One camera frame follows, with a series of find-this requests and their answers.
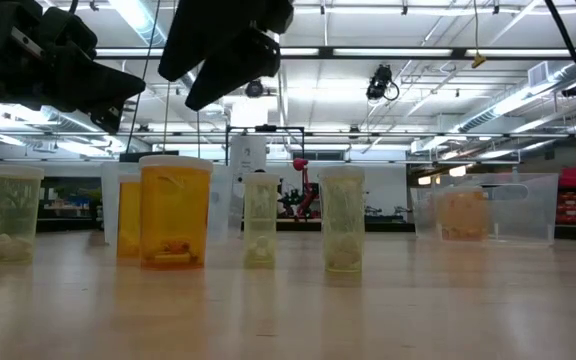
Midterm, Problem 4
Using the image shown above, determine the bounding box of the black beam with light strips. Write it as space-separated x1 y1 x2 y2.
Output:
95 46 576 62

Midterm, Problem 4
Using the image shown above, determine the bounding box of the black hanging cable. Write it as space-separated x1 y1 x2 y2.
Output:
125 0 163 154

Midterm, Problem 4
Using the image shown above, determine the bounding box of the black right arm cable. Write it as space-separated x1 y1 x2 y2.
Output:
542 0 576 120

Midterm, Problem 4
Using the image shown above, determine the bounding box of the yellow hanging hook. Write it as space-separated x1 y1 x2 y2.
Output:
470 0 488 70

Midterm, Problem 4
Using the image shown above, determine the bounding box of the black overhead camera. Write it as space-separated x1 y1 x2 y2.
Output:
365 63 401 102

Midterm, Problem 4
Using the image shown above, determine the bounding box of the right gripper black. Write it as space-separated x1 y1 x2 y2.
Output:
157 0 296 113

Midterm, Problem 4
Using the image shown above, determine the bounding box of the black round ceiling fixture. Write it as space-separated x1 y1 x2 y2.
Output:
244 78 266 99

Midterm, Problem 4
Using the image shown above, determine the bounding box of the large orange pill bottle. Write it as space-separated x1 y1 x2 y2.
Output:
138 155 214 270

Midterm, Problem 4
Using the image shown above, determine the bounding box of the thin grey hanging cable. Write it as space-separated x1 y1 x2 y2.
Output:
162 82 172 151

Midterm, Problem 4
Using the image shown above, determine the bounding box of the black background stand frame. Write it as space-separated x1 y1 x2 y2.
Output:
224 124 306 167

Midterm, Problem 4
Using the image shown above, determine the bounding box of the red background robot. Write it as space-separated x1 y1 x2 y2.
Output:
291 157 322 221

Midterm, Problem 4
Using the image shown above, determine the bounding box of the white sign board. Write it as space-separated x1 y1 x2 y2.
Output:
229 135 268 176

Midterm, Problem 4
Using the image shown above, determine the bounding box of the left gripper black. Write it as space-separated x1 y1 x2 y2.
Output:
0 0 147 134

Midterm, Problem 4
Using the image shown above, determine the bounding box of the clear pill bottle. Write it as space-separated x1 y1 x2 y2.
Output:
243 172 281 269
0 164 45 265

